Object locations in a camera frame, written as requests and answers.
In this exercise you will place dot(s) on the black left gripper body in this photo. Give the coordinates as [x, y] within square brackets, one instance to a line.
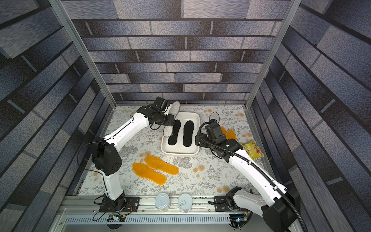
[168, 120]

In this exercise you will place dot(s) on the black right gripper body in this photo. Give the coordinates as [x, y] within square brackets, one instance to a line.
[200, 139]

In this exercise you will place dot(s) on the grey felt insole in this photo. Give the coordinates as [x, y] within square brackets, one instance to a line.
[171, 114]
[214, 117]

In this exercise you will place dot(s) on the black foam insole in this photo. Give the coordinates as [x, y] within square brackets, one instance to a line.
[188, 133]
[172, 140]

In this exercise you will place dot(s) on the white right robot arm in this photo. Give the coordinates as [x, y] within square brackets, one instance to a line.
[278, 206]

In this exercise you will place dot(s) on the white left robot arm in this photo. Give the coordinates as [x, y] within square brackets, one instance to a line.
[105, 153]

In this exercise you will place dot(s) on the white plastic storage box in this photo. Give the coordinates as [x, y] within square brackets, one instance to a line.
[179, 149]

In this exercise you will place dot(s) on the orange fuzzy insole right inner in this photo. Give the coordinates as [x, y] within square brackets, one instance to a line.
[223, 130]

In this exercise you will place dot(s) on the orange fuzzy insole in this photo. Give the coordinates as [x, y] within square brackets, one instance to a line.
[144, 171]
[157, 163]
[223, 130]
[230, 134]

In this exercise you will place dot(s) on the orange fuzzy insole right outer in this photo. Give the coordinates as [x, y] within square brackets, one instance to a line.
[230, 134]

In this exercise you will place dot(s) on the yellow-green snack bag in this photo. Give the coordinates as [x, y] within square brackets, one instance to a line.
[253, 149]

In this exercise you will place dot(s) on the orange fuzzy insole front upper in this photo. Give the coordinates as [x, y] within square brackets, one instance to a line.
[157, 163]

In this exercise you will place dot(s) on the orange fuzzy insole front lower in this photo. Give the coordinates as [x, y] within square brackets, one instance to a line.
[144, 171]

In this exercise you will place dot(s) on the silver tin can right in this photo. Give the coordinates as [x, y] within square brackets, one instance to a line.
[185, 203]

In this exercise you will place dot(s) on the silver tin can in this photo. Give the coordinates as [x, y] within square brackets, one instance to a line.
[185, 203]
[162, 202]

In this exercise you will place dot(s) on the silver tin can left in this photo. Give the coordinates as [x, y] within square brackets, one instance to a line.
[162, 202]

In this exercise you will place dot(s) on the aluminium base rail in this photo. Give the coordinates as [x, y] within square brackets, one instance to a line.
[81, 214]

